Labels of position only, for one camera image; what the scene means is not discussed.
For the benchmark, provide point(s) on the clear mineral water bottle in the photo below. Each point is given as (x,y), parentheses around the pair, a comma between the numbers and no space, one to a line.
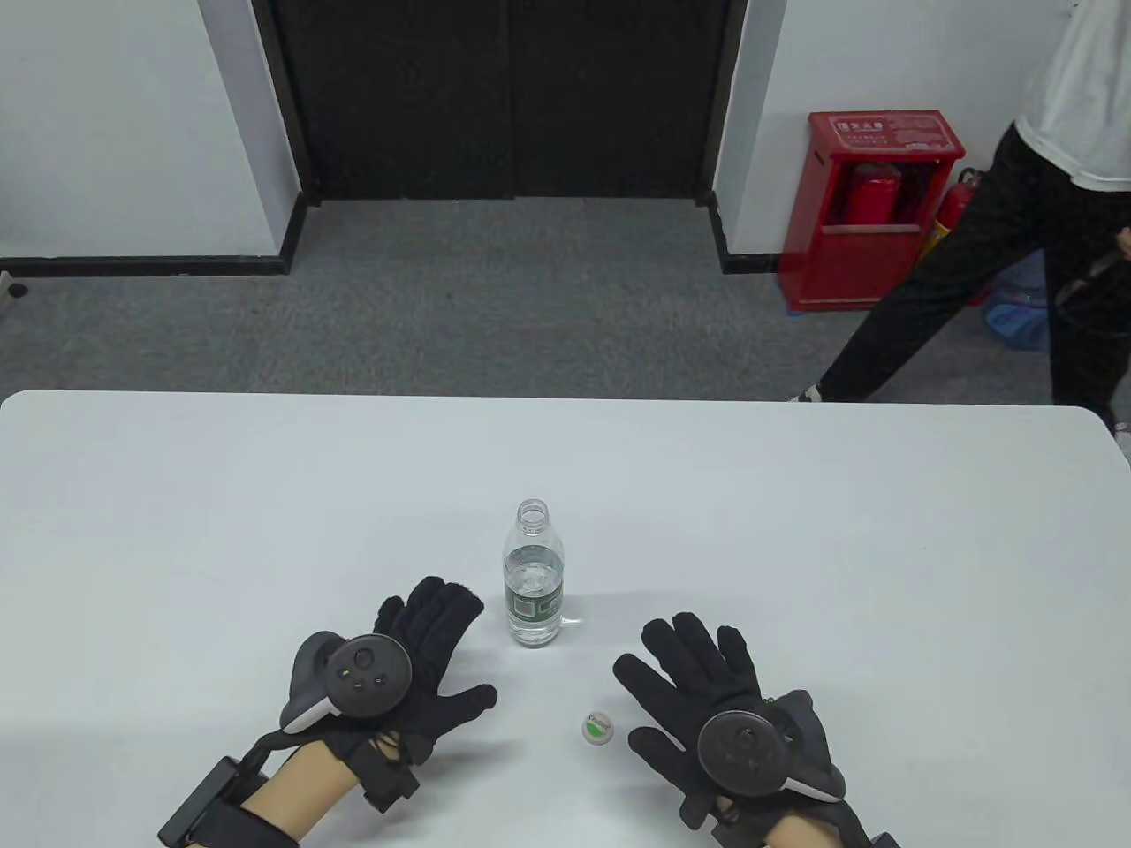
(534,587)

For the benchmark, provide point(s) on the white green bottle cap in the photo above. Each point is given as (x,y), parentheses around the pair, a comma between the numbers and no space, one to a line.
(598,727)

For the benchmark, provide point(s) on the black left hand controller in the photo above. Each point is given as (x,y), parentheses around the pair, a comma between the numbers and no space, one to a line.
(367,676)

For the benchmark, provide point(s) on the black right wrist box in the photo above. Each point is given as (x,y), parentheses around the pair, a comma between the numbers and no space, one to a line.
(884,841)

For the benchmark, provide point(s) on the large blue water jug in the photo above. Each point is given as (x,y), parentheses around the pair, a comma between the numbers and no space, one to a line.
(1016,318)

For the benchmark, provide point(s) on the red fire extinguisher cabinet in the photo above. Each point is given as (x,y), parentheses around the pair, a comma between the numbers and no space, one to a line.
(848,265)

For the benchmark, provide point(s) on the person's left hand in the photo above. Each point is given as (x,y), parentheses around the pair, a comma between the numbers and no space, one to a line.
(437,636)

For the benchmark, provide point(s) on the black double door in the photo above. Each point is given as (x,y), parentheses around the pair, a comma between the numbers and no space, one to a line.
(504,97)

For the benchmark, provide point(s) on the person's right hand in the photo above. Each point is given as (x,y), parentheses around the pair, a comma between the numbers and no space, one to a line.
(698,676)

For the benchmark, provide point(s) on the black wrist box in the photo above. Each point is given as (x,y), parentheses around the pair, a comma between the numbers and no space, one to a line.
(208,799)
(884,841)

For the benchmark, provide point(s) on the black left wrist box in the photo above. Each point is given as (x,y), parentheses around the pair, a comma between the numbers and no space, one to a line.
(208,799)

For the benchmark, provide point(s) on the red extinguisher yellow label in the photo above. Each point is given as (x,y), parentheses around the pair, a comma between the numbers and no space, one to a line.
(950,208)

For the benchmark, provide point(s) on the person's left forearm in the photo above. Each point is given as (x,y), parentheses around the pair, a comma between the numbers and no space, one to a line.
(300,791)

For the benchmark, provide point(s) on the red extinguisher inside cabinet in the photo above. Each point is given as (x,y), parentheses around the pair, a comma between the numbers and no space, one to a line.
(870,199)

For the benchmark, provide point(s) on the person's right forearm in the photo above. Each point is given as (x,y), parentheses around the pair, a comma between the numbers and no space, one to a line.
(795,835)

